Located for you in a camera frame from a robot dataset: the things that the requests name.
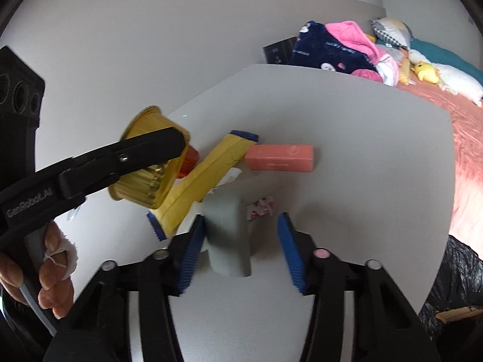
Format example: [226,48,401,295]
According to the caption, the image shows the pink fleece blanket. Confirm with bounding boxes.
[325,21,383,81]

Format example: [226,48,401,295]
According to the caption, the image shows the teal pillow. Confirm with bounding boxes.
[409,39,483,87]

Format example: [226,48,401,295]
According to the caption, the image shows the black trash bag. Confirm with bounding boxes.
[417,234,483,348]

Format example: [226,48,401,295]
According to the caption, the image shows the white goose plush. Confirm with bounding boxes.
[408,48,483,108]

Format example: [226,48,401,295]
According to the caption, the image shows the orange bottle cap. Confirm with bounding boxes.
[177,145,200,179]

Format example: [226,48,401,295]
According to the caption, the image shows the checkered pillow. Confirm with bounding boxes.
[370,17,414,49]

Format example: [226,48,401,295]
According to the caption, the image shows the red white wrapper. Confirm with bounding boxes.
[245,195,275,220]

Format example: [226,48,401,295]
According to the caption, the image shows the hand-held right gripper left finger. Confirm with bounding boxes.
[70,214,206,362]

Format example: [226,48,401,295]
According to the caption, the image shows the white pink-trimmed cloth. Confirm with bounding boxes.
[375,43,401,85]

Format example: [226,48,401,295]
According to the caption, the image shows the brown cardboard piece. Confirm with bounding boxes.
[436,305,480,325]

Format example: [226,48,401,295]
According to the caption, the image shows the yellow duck plush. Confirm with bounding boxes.
[412,61,441,84]

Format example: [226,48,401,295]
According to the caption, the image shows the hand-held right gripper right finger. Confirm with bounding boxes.
[277,213,440,362]

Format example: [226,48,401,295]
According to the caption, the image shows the gold foil cup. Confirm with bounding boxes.
[109,106,191,209]

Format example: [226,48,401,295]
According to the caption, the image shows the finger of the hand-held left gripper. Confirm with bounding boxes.
[58,127,191,201]

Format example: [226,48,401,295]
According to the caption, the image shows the yellow knitted cloth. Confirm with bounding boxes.
[398,58,412,85]

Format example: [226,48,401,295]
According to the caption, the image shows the person's left hand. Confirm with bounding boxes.
[0,221,78,319]

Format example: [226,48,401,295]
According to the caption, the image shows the black wall socket panel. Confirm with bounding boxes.
[263,37,299,65]

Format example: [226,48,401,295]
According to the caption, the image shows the pink cardboard box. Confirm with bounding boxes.
[244,144,315,173]

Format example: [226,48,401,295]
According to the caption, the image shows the yellow paper wrapper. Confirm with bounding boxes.
[146,130,260,241]

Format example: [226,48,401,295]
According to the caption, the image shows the pale blue cable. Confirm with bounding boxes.
[21,281,58,335]

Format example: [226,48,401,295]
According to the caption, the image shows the grey cardboard tube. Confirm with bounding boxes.
[202,192,253,278]

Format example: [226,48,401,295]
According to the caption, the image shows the pink bedsheet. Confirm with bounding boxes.
[396,71,483,261]

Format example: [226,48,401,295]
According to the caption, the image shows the navy printed blanket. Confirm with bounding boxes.
[289,21,383,81]

